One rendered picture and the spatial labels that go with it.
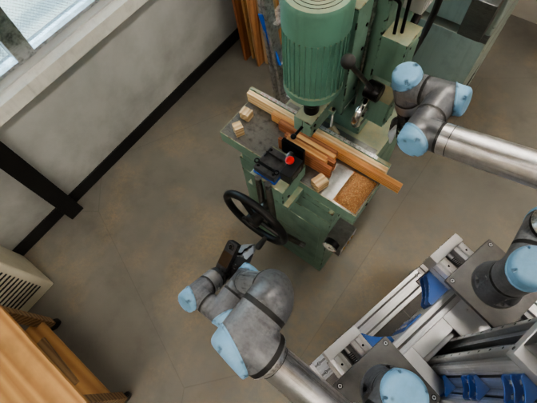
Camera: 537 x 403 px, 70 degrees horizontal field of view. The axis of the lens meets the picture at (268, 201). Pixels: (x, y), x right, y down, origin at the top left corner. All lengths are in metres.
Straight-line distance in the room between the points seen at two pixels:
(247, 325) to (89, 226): 1.82
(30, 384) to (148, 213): 1.08
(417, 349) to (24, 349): 1.49
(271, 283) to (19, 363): 1.25
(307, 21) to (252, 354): 0.73
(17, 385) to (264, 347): 1.22
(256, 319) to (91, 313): 1.62
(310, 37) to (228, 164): 1.60
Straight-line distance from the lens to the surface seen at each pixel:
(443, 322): 1.47
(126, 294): 2.33
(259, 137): 1.45
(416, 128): 0.96
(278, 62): 2.20
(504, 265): 1.28
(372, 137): 1.59
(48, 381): 1.83
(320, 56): 1.01
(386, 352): 1.31
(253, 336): 0.87
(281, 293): 0.89
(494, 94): 3.02
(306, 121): 1.27
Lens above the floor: 2.09
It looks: 65 degrees down
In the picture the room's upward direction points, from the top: 9 degrees counter-clockwise
